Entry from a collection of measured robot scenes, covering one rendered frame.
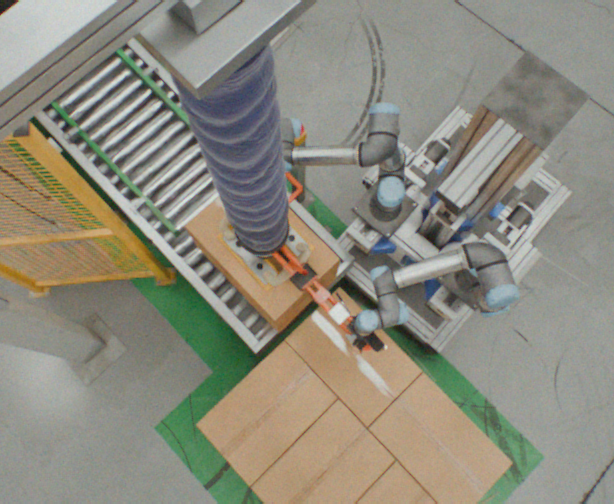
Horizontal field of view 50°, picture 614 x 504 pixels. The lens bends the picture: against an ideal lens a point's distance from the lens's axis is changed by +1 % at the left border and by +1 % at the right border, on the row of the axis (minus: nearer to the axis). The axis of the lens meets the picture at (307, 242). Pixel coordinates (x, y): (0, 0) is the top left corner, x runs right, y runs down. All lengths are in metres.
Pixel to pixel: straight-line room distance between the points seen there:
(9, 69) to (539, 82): 1.64
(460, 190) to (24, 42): 1.36
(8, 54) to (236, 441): 2.58
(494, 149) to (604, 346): 2.38
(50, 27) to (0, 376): 3.36
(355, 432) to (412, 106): 2.15
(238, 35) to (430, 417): 2.53
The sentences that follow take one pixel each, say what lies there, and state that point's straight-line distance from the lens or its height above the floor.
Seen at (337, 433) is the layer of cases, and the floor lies 0.54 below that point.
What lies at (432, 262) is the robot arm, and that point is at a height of 1.60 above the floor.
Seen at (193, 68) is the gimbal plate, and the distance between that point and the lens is 1.22.
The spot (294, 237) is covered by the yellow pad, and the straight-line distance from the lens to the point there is 2.90.
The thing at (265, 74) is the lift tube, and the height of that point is 2.64.
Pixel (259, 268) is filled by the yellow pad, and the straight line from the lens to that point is 2.87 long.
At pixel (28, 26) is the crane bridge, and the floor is 3.05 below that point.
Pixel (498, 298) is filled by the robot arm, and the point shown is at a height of 1.66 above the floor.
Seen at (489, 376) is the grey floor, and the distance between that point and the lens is 4.07.
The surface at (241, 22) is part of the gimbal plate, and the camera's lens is 1.25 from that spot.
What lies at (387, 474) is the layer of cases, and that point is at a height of 0.54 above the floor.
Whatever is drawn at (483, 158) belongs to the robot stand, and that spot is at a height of 2.03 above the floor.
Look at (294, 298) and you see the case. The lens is 2.88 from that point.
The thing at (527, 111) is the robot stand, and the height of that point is 2.03.
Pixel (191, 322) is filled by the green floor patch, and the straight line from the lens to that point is 4.01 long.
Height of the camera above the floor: 3.92
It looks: 75 degrees down
